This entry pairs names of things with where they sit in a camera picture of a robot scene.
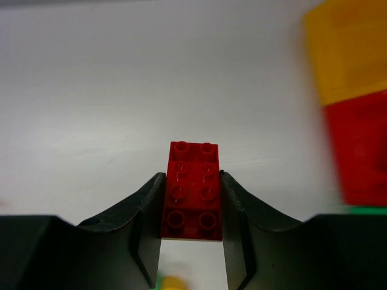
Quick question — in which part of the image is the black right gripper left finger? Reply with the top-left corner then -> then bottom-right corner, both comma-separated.
1,173 -> 166,289

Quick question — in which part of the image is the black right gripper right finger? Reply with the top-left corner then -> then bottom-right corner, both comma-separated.
220,172 -> 386,289

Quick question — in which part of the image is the red long lego brick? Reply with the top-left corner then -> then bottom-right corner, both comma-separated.
160,141 -> 222,241

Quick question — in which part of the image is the green yellow oval lego stack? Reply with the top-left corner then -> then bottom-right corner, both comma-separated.
155,274 -> 189,290

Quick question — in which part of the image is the green plastic bin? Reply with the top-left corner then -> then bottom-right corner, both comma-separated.
348,206 -> 387,215

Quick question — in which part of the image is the red plastic bin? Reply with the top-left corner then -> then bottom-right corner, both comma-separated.
324,91 -> 386,207

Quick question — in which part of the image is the yellow plastic bin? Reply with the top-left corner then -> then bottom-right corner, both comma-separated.
304,1 -> 386,106

